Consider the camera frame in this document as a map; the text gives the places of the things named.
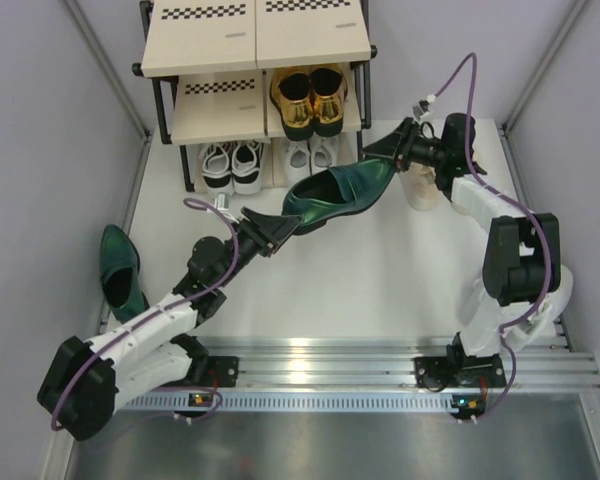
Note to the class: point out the white chunky sneaker left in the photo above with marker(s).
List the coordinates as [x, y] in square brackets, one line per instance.
[470, 303]

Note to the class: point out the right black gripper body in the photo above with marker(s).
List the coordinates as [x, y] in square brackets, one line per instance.
[402, 149]

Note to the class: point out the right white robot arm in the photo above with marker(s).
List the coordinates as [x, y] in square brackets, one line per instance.
[523, 285]

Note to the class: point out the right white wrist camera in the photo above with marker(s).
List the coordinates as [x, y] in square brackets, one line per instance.
[421, 110]

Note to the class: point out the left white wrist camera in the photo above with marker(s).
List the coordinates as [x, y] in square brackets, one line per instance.
[222, 205]

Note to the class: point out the black white sneaker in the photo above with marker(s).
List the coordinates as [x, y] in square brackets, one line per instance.
[216, 167]
[246, 167]

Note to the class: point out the perforated grey cable duct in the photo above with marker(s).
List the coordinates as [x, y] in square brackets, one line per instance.
[321, 402]

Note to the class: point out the white chunky sneaker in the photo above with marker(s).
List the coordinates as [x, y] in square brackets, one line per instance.
[519, 336]
[470, 303]

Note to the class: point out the white chunky sneaker right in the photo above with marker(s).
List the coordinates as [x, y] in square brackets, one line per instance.
[519, 336]

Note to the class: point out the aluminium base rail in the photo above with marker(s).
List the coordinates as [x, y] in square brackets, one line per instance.
[547, 366]

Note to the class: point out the beige black-framed shoe shelf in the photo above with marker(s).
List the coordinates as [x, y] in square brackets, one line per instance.
[211, 64]

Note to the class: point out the green pointed shoe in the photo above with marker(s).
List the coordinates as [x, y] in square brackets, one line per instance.
[337, 192]
[119, 275]

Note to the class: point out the beige sneaker one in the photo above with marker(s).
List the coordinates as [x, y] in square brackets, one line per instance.
[477, 160]
[420, 190]

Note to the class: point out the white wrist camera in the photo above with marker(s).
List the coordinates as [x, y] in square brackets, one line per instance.
[222, 205]
[421, 110]

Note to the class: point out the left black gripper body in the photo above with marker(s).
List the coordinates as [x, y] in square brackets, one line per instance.
[265, 242]

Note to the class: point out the gold loafer one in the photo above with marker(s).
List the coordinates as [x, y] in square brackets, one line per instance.
[329, 93]
[290, 93]

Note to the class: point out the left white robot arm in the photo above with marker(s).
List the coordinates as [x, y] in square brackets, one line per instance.
[88, 381]

